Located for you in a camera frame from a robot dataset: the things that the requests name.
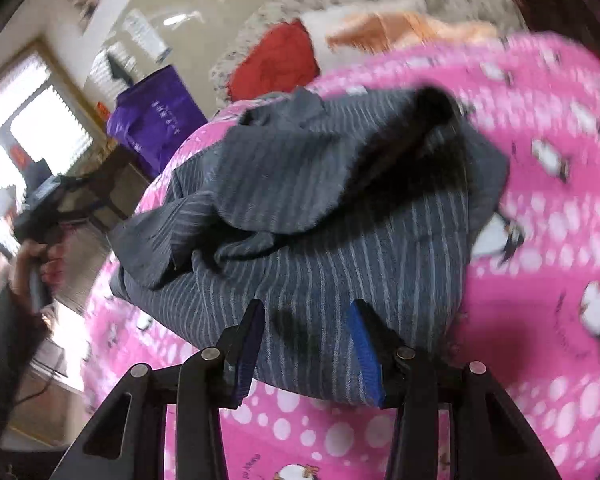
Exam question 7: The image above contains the purple shopping bag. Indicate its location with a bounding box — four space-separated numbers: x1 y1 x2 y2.
106 64 208 178

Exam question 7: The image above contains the white pillow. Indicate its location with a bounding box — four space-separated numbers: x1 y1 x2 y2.
300 0 428 36

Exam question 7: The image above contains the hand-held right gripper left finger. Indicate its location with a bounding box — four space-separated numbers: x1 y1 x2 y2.
50 299 267 480

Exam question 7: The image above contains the pink penguin blanket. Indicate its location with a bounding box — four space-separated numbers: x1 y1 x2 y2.
80 30 600 480

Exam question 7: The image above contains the dark hanging cloth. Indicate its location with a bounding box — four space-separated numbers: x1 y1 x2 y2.
106 52 133 86

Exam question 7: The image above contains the wall calendar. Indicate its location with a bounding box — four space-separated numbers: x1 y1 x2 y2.
122 7 173 61

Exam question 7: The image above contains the floral quilt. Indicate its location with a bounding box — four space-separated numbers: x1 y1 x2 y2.
209 0 521 111

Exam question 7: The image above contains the wooden table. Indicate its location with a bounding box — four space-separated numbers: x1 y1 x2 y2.
92 145 151 233

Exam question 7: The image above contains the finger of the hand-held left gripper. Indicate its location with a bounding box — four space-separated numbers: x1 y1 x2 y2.
62 170 125 197
60 199 127 232

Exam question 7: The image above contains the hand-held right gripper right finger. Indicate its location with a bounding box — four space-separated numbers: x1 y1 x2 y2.
347 300 563 480

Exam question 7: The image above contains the person's left forearm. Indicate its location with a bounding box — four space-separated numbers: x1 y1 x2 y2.
0 284 48 463

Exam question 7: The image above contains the person's left hand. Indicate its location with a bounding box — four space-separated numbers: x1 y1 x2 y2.
9 239 67 312

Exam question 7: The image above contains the grey striped suit jacket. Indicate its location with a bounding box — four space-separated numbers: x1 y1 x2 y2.
109 85 512 408

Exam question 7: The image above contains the red pillow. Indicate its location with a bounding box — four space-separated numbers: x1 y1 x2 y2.
227 19 321 103

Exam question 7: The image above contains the orange fringed towel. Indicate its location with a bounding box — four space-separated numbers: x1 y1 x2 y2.
325 10 501 53

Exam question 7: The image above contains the window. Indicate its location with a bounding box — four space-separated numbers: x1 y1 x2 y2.
0 52 93 261

